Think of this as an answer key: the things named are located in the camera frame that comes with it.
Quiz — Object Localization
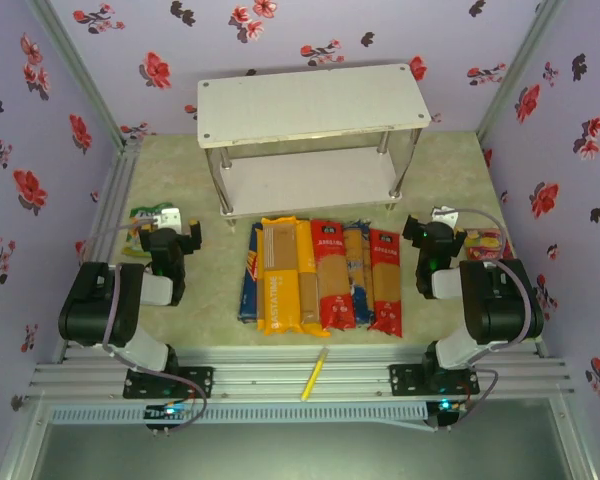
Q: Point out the white two-tier shelf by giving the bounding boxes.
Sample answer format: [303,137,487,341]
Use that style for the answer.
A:
[196,62,430,229]

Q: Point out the yellow pencil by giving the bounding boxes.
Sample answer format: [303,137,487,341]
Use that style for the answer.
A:
[299,348,330,402]

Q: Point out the blue spaghetti box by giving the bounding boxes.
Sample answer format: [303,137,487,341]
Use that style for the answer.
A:
[238,223,262,324]

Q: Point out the green candy bag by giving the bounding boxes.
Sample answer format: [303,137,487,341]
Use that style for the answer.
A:
[121,202,177,259]

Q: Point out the lilac arm cable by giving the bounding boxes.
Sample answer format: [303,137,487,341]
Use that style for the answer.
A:
[449,207,539,432]
[82,219,209,436]

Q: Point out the aluminium side rail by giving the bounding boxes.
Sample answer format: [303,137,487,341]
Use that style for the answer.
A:
[54,138,144,364]

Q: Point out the aluminium corner post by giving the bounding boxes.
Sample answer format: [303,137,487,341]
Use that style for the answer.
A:
[474,0,567,146]
[27,0,127,147]

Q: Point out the red candy bag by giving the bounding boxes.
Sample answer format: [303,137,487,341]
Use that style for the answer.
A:
[462,227,516,262]

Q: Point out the white slotted cable duct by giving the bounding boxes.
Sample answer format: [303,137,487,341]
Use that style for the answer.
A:
[47,402,430,427]

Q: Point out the aluminium mounting rail beam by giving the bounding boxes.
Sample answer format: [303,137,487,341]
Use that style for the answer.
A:
[27,344,576,401]

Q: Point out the small lit circuit board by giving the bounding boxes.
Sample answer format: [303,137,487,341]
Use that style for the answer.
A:
[144,403,195,432]
[426,398,470,432]

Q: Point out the aluminium outer frame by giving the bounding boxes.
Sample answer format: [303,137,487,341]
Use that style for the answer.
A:
[0,392,600,480]

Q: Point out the clear blue spaghetti bag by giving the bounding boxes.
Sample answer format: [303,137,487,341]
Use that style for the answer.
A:
[342,222,377,329]

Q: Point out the red spaghetti bag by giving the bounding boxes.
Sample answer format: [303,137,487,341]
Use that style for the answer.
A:
[367,228,404,338]
[309,219,357,331]

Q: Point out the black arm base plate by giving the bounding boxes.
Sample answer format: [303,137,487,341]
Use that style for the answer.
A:
[388,363,481,399]
[123,366,215,400]

